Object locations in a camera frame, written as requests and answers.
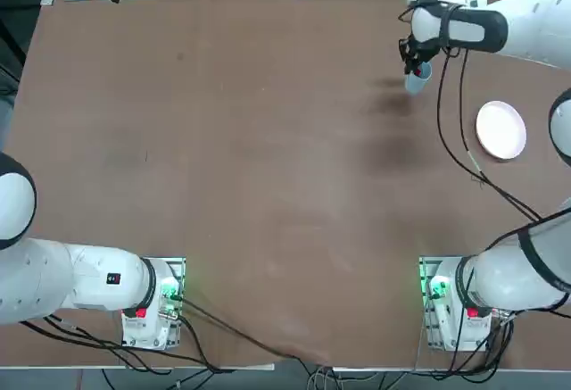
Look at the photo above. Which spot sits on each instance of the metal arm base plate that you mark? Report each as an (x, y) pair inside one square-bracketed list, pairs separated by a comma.
[(178, 265), (426, 274)]

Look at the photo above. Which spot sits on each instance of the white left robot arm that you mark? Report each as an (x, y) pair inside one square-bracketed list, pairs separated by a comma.
[(44, 274)]

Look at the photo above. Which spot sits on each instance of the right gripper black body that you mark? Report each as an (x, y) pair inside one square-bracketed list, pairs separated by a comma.
[(412, 51)]

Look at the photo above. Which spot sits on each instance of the blue plastic cup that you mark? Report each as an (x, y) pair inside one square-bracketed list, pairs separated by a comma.
[(417, 85)]

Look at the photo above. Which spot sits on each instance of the pink plate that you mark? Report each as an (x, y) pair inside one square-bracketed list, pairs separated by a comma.
[(500, 130)]

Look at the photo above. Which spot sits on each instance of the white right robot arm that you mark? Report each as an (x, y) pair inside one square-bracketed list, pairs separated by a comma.
[(535, 19)]

